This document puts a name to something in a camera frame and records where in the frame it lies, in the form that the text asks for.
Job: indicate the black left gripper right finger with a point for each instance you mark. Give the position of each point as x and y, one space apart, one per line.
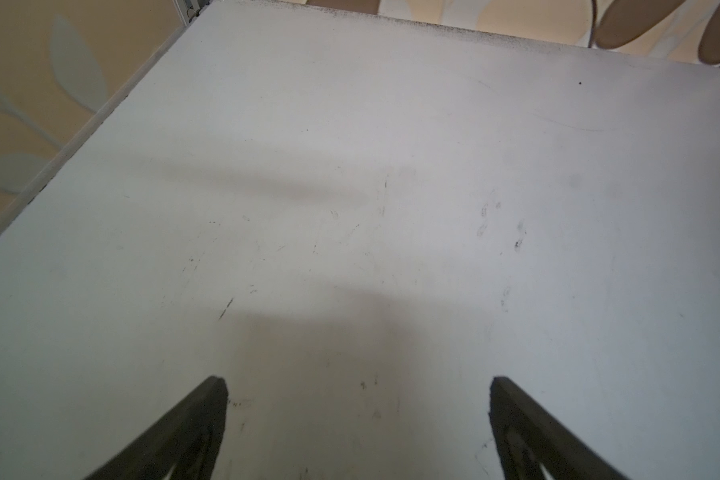
533 444

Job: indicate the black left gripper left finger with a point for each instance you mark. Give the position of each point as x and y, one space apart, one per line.
183 444

